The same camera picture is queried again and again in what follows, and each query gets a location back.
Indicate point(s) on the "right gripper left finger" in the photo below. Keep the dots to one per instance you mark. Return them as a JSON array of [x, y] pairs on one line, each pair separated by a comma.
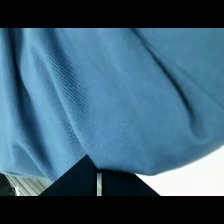
[[80, 181]]

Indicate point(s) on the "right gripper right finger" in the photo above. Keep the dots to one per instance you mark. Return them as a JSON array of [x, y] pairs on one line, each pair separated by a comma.
[[126, 185]]

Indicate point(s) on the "blue T-shirt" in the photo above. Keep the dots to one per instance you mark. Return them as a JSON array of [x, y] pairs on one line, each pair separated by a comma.
[[126, 100]]

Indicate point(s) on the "silver frame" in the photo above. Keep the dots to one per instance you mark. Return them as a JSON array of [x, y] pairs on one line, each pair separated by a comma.
[[25, 185]]

